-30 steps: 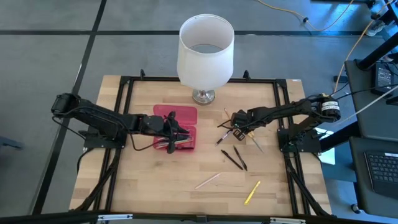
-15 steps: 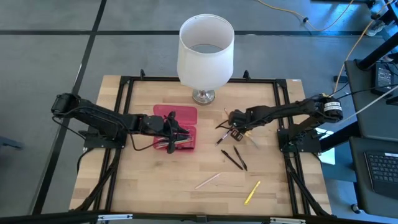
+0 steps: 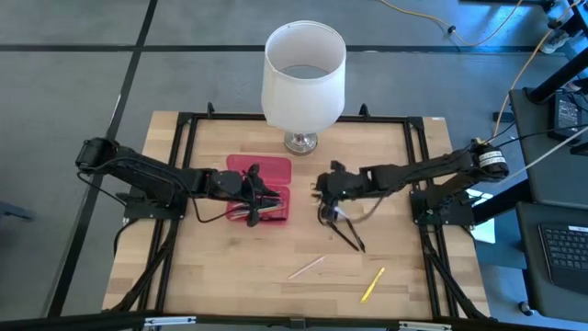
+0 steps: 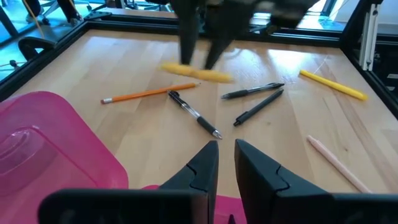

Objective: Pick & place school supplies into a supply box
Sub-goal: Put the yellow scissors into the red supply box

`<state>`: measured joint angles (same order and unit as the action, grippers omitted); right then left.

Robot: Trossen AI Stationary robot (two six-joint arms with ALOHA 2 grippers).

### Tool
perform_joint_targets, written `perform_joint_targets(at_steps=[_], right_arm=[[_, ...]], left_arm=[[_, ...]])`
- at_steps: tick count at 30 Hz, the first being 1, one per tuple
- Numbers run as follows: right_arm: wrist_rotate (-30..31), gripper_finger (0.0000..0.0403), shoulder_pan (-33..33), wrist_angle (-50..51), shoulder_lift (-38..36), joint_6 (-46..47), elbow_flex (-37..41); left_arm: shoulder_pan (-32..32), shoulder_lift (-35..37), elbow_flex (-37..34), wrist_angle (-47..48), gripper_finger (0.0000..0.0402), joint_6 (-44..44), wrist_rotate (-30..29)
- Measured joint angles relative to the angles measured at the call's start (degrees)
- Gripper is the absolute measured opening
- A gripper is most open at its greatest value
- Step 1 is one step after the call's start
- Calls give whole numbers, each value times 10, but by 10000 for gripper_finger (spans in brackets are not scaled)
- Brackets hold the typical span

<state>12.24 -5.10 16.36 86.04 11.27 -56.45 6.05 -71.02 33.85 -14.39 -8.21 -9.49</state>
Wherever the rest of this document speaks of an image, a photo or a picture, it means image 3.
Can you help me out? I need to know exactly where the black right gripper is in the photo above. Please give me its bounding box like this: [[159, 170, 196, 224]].
[[311, 160, 367, 223]]

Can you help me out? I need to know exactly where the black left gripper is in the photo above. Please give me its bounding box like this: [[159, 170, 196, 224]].
[[241, 163, 283, 229]]

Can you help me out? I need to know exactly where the pink plastic supply box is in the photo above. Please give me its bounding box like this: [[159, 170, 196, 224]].
[[224, 154, 293, 223]]

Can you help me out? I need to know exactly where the matte black clip pen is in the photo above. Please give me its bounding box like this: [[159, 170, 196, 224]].
[[327, 222, 360, 253]]

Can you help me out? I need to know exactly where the dark pen with black grip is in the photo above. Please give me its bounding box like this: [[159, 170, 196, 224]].
[[345, 216, 367, 254]]

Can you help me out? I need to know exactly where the white pen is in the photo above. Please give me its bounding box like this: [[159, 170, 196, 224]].
[[288, 255, 326, 280]]

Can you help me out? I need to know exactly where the yellow pen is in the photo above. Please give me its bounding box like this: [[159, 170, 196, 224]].
[[360, 267, 386, 304]]

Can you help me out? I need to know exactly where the white shade silver table lamp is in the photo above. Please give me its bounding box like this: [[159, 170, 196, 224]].
[[260, 19, 347, 156]]

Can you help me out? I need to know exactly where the dark grey desk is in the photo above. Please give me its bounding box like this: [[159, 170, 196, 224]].
[[514, 200, 588, 323], [508, 86, 588, 211]]

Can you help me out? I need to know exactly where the blue-grey plastic object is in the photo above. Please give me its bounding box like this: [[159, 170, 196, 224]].
[[0, 200, 37, 223]]

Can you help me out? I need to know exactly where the black laptop keyboard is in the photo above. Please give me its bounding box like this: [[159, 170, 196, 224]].
[[537, 222, 588, 295]]

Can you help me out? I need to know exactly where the black power adapter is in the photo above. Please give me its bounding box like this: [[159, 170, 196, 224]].
[[550, 93, 583, 143]]

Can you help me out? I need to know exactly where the black stand bar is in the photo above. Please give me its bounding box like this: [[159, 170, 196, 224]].
[[526, 45, 588, 105]]

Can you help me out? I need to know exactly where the person's white shoe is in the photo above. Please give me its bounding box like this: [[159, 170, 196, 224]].
[[540, 28, 571, 55]]

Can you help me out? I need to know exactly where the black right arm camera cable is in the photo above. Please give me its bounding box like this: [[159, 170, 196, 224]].
[[339, 195, 385, 226]]

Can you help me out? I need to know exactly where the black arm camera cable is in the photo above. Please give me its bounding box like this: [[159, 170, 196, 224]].
[[191, 197, 252, 225], [339, 195, 385, 226]]

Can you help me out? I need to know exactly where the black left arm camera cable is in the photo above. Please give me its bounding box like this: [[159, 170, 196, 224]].
[[191, 197, 252, 225]]

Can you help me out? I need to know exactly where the silver frame bracket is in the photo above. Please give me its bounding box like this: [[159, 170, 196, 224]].
[[143, 315, 198, 328], [398, 321, 454, 331]]

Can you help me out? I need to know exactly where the black base power cable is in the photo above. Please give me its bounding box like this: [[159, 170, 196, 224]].
[[113, 219, 137, 257]]

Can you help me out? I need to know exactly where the yellow floor cable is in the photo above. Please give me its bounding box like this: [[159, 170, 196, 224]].
[[379, 0, 581, 139]]

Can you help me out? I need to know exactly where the black desk cable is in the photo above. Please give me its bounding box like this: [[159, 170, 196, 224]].
[[486, 122, 588, 153]]

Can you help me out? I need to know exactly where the white cable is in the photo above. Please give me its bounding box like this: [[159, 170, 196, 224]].
[[509, 137, 588, 178]]

